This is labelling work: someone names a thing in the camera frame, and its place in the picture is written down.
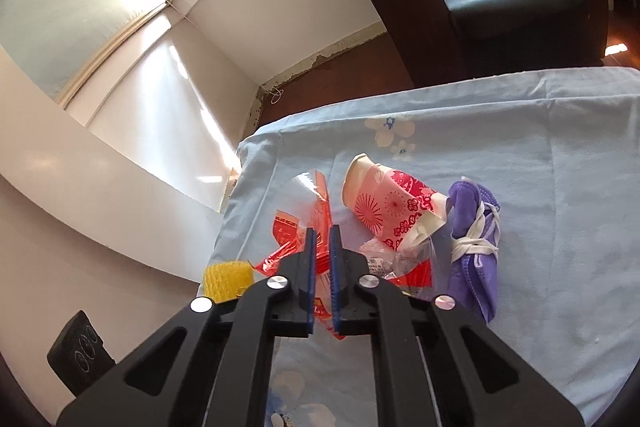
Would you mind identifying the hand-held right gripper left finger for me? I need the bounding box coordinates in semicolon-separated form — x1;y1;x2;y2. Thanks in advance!
57;227;318;427

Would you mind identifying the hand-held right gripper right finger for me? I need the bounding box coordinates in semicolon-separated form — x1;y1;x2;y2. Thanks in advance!
330;224;586;427

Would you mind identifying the red plastic wrapper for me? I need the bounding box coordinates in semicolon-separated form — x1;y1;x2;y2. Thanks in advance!
252;169;351;343

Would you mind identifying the clear snack wrapper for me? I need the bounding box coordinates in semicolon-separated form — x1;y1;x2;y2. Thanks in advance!
360;237;436;303

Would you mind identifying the yellow foam net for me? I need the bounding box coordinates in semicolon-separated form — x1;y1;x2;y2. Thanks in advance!
202;259;253;303

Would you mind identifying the red patterned paper cup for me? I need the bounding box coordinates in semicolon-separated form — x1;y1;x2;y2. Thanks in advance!
341;153;448;253

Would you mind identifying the purple face mask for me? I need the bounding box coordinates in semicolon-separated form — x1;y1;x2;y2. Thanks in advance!
446;178;502;323

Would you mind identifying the light blue floral cloth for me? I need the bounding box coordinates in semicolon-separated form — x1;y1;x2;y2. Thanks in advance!
197;67;640;427

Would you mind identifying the black plastic device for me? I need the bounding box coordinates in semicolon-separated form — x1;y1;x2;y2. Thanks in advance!
46;309;117;398

